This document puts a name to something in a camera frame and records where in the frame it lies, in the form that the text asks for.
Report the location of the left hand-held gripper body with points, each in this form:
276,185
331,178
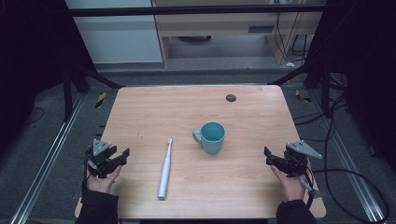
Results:
100,155

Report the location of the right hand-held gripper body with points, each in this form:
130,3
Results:
297,157

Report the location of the person's left hand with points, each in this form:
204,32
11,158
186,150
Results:
102,182

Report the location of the person's right hand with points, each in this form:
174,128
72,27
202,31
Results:
290,186

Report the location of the white electric toothbrush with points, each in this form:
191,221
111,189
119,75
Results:
165,169

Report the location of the yellow black striped tape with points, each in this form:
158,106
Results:
100,100
302,96

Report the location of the teal ceramic mug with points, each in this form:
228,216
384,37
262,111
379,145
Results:
211,138

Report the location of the black metal stand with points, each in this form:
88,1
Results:
325,90
67,93

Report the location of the small white floor object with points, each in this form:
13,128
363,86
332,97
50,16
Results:
289,64

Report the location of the white cabinet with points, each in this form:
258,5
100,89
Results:
118,40

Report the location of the light wooden desk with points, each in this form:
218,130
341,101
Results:
218,25

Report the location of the aluminium floor rail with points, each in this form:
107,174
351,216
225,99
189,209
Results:
345,155
46,161

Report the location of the black horizontal frame bar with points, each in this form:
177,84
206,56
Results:
186,11

